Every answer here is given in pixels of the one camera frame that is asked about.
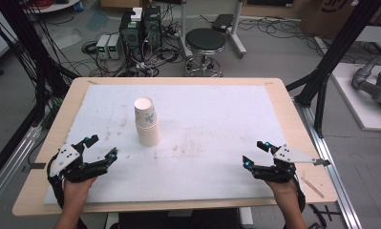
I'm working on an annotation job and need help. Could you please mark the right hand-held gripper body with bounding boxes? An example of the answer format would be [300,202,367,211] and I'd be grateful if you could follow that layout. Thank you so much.
[260,144,317,184]

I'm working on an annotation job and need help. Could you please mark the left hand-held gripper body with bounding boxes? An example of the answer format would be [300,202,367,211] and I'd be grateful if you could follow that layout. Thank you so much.
[48,143,111,184]

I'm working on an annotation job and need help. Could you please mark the stack of paper cups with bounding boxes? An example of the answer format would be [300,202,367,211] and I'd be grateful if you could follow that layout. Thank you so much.
[134,96,160,148]

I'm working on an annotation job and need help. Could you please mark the person's left hand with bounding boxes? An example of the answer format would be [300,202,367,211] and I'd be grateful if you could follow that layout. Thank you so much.
[63,177,97,206]

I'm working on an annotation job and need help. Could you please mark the person's right hand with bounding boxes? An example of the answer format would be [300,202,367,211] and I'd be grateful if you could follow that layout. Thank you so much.
[264,178,300,208]

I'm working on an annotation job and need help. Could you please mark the thin wooden stick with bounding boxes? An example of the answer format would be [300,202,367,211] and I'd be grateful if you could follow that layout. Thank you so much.
[300,177,326,199]

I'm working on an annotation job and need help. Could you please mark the white table leg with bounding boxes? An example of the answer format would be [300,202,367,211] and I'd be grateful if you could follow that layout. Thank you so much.
[240,206,255,229]

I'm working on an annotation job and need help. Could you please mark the white foam mat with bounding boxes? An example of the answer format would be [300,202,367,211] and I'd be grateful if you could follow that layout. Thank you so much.
[43,84,306,205]

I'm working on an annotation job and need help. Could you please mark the black clamp parts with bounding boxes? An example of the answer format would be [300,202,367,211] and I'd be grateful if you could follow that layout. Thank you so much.
[307,203,342,229]

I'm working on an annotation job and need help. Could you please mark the white base board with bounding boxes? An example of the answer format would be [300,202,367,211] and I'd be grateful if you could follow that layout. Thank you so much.
[330,61,381,133]

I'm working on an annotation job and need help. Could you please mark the person's dark trousers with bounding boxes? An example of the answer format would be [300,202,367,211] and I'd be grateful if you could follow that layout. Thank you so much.
[116,208,243,229]

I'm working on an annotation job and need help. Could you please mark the grey bench power supply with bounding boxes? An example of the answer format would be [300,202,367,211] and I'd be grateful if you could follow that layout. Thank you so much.
[107,33,122,61]
[95,33,112,60]

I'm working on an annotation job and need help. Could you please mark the black computer tower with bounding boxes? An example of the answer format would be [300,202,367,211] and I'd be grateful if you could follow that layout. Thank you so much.
[142,5,163,50]
[118,9,145,63]

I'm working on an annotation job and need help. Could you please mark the white metal stand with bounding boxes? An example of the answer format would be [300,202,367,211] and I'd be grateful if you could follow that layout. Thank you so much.
[178,0,248,60]

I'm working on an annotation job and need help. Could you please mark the teal plastic sheet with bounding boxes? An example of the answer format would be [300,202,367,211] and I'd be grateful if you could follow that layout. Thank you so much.
[85,10,112,33]

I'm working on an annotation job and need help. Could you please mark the black round stool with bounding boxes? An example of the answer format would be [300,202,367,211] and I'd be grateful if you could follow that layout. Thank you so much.
[182,28,227,78]

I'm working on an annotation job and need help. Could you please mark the black flat device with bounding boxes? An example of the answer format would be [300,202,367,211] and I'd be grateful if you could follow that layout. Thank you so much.
[211,13,236,34]

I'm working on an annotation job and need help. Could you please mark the small white box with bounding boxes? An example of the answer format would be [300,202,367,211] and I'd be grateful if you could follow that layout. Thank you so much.
[130,7,144,23]

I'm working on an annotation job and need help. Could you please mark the white round table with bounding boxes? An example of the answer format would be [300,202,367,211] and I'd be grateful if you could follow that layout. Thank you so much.
[23,0,81,14]

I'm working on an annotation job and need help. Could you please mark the brown cardboard box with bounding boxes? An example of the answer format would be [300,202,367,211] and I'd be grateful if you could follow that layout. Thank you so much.
[300,0,381,40]

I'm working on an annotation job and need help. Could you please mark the grey desk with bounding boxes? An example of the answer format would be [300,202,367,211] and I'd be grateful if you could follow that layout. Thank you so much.
[355,25,381,44]

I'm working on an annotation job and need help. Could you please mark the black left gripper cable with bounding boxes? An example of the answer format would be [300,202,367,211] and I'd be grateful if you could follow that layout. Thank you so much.
[46,171,66,209]

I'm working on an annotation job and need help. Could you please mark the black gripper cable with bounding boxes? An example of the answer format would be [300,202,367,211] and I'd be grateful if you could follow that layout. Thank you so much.
[292,176,307,214]
[46,171,66,209]

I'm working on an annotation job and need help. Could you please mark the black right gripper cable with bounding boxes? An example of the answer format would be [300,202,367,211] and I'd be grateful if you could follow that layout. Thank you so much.
[292,176,307,214]

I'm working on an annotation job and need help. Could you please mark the aluminium rail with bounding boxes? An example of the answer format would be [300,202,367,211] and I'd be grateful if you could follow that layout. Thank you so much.
[0,125,43,214]
[293,97,365,229]

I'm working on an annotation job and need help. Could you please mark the black cable-hung metal frame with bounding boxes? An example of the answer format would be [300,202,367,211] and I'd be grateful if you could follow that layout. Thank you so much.
[0,0,80,189]

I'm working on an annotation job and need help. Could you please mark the tangle of black cables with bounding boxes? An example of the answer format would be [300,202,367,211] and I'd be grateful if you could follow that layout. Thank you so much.
[80,31,186,78]

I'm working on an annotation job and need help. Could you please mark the loose black floor cables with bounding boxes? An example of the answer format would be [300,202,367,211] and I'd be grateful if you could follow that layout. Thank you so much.
[238,15,324,50]

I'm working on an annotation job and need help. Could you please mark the red cable coil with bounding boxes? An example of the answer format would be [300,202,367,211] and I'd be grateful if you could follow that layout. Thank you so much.
[30,0,54,10]

